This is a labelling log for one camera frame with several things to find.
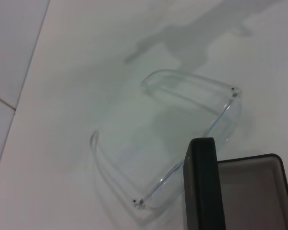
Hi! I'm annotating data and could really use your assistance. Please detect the clear transparent glasses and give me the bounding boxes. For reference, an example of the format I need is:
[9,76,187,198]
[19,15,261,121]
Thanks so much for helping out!
[88,69,243,226]

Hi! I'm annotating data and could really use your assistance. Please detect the black glasses case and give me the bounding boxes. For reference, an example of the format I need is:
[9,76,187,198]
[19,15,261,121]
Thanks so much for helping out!
[183,137,288,230]

